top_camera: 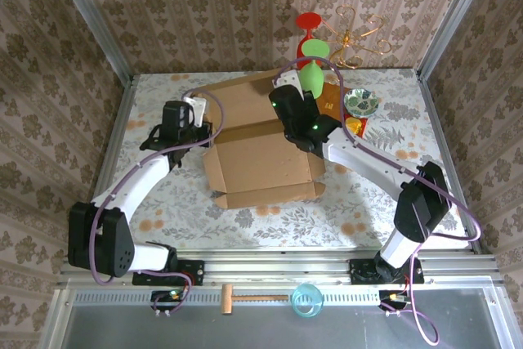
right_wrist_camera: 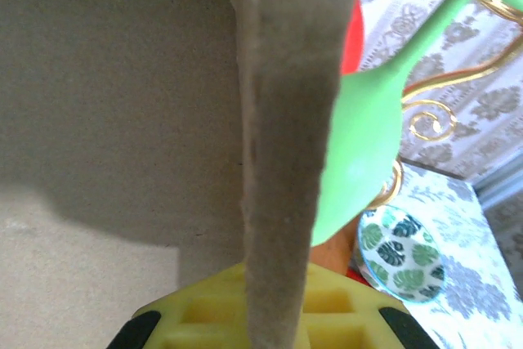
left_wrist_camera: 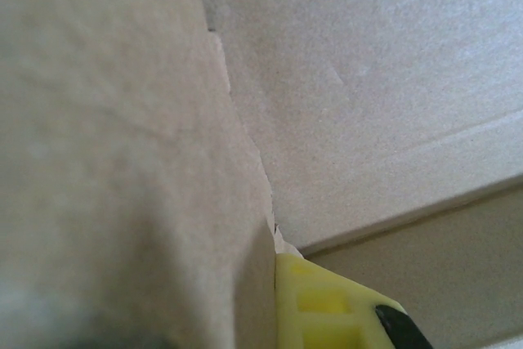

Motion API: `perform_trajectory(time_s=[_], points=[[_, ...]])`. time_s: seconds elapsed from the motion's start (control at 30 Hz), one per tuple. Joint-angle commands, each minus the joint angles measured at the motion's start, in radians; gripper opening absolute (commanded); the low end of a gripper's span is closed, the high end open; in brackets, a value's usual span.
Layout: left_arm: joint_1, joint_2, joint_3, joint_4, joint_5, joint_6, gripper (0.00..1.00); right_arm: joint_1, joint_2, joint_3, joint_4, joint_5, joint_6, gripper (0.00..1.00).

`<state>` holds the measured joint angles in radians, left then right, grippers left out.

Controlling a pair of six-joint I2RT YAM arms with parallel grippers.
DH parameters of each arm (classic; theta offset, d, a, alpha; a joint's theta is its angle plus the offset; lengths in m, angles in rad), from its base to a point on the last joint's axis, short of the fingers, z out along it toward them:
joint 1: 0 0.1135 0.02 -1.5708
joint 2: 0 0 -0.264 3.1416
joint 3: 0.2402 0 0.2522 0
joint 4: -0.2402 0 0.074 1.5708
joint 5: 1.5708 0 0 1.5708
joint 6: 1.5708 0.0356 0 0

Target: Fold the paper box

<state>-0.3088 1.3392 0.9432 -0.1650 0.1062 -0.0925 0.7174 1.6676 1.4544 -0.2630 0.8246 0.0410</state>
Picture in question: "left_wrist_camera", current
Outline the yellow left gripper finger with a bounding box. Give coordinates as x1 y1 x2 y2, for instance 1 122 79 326
274 253 435 349

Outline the brown cardboard box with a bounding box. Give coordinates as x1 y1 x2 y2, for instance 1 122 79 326
0 0 523 349

